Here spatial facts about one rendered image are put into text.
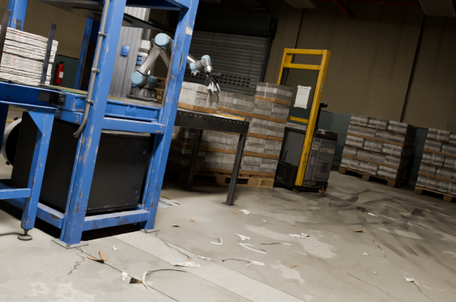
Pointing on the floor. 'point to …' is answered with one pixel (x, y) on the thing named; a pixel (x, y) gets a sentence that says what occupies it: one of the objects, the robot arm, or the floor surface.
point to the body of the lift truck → (321, 169)
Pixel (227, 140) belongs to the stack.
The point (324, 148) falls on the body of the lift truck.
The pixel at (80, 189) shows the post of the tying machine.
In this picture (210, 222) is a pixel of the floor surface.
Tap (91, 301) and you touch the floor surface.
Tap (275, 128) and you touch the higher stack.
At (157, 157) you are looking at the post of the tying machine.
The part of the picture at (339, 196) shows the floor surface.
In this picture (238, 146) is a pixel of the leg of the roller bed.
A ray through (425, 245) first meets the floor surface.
